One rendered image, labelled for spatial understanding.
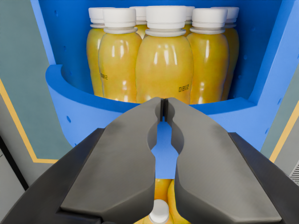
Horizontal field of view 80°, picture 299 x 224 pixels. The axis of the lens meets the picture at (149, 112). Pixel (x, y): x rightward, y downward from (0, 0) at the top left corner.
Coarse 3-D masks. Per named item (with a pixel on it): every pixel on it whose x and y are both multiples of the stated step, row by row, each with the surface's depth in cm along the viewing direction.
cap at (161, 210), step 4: (156, 200) 36; (160, 200) 36; (156, 204) 36; (160, 204) 36; (164, 204) 36; (156, 208) 35; (160, 208) 35; (164, 208) 35; (168, 208) 35; (152, 212) 34; (156, 212) 34; (160, 212) 34; (164, 212) 34; (168, 212) 34; (152, 216) 34; (156, 216) 34; (160, 216) 34; (164, 216) 34; (156, 220) 34; (160, 220) 34; (164, 220) 34
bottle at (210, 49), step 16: (192, 32) 22; (208, 32) 20; (192, 48) 21; (208, 48) 20; (224, 48) 21; (208, 64) 21; (224, 64) 21; (208, 80) 22; (224, 80) 23; (192, 96) 23; (208, 96) 23
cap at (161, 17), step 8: (152, 8) 16; (160, 8) 16; (168, 8) 16; (176, 8) 16; (184, 8) 16; (152, 16) 16; (160, 16) 16; (168, 16) 16; (176, 16) 16; (184, 16) 17; (152, 24) 17; (160, 24) 16; (168, 24) 16; (176, 24) 17; (184, 24) 17
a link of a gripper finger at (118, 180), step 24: (120, 120) 9; (144, 120) 9; (96, 144) 7; (120, 144) 7; (144, 144) 7; (96, 168) 6; (120, 168) 6; (144, 168) 6; (72, 192) 6; (96, 192) 6; (120, 192) 6; (144, 192) 6; (120, 216) 6; (144, 216) 6
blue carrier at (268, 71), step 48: (48, 0) 21; (96, 0) 28; (144, 0) 32; (192, 0) 31; (240, 0) 26; (288, 0) 10; (48, 48) 21; (240, 48) 28; (288, 48) 12; (96, 96) 15; (240, 96) 30
